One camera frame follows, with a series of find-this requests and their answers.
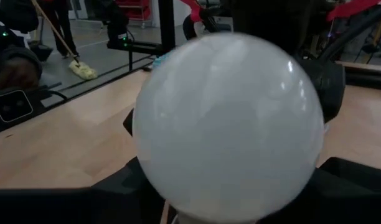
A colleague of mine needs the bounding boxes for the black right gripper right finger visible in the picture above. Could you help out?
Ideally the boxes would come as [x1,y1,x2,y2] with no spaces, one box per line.
[258,157,381,224]

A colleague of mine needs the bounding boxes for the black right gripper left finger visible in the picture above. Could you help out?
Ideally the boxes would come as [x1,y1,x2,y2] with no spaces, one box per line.
[0,157,166,224]

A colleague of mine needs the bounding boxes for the white frosted lightbulb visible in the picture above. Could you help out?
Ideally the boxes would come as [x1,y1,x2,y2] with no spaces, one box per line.
[131,32,325,223]

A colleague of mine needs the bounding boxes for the light wooden desk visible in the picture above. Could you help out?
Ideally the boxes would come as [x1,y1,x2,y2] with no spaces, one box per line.
[336,60,381,75]

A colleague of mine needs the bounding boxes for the yellow floor mop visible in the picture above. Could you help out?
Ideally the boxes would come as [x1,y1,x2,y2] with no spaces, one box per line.
[31,0,98,81]

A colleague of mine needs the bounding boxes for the rack with red bins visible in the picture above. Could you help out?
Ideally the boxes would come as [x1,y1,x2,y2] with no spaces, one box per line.
[115,0,151,22]

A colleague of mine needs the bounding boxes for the black boxy exterior camera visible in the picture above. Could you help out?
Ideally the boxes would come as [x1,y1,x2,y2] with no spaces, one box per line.
[0,86,48,133]

